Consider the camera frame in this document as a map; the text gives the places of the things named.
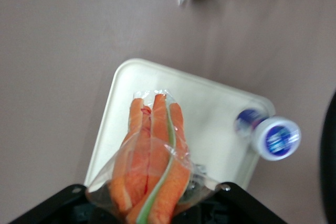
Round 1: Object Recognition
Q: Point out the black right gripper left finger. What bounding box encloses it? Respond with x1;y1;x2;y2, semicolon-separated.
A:
9;184;90;224

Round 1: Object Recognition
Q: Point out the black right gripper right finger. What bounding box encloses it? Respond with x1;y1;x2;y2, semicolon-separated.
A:
206;181;290;224

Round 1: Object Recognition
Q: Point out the triangle sandwich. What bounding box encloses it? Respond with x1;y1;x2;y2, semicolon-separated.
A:
85;89;220;224

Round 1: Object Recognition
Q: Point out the beige plastic tray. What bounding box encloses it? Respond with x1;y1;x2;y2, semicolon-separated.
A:
83;58;276;192

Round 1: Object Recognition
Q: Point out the blue lid yogurt cup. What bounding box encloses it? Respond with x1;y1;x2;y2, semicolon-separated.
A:
234;107;302;162

